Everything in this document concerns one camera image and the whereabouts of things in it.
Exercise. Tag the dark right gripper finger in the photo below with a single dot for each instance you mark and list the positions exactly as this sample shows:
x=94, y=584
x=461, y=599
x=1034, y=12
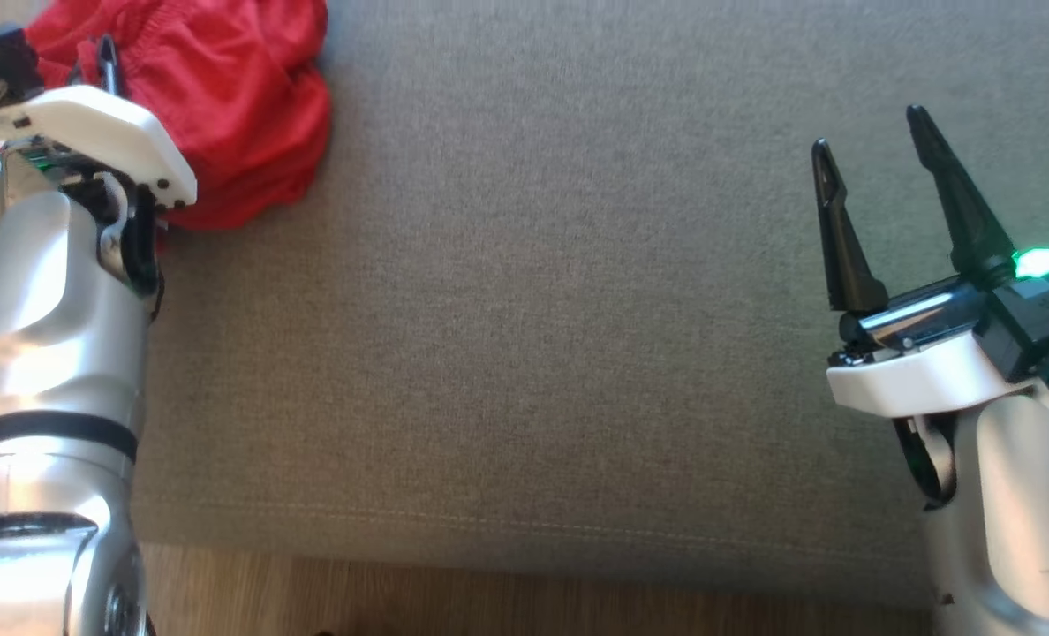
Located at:
x=966, y=221
x=847, y=256

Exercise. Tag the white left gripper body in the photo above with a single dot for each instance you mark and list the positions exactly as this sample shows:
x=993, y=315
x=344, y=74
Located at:
x=109, y=132

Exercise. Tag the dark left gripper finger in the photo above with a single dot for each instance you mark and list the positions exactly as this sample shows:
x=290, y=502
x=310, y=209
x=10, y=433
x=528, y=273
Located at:
x=116, y=75

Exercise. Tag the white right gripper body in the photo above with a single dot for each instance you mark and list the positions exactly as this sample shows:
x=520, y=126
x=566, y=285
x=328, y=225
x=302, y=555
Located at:
x=913, y=380

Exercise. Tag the red shorts with white hem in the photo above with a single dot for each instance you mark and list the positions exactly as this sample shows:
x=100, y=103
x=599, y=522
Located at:
x=242, y=106

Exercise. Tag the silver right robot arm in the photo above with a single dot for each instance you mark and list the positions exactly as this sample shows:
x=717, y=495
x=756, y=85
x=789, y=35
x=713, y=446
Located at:
x=1019, y=530

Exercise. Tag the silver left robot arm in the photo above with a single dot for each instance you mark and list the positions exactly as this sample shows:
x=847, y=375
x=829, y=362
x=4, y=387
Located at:
x=39, y=371

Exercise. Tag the large grey fabric ottoman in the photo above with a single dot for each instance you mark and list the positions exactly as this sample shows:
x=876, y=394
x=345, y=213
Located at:
x=533, y=309

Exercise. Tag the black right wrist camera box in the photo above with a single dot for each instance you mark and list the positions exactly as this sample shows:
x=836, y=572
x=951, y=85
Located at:
x=1045, y=318

